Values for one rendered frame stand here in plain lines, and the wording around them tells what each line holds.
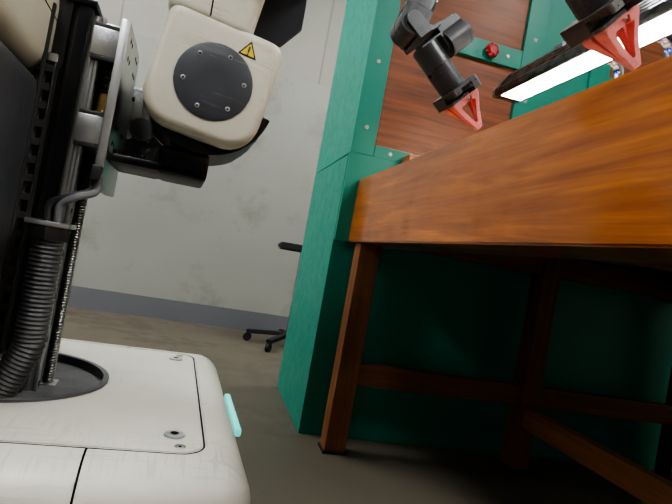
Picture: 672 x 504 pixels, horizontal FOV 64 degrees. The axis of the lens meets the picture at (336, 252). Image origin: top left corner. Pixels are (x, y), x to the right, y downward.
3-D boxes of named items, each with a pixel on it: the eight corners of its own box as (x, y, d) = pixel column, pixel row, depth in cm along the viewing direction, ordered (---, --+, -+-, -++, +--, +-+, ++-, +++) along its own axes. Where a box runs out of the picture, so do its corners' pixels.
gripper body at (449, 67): (458, 93, 117) (438, 65, 116) (481, 80, 107) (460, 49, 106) (436, 110, 116) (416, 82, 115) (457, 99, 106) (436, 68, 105)
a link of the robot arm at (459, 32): (389, 35, 114) (403, 15, 105) (427, 7, 116) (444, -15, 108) (424, 81, 115) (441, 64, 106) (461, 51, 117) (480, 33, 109)
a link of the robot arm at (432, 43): (405, 55, 112) (417, 44, 106) (429, 37, 113) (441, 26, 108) (424, 82, 113) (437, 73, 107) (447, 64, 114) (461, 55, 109)
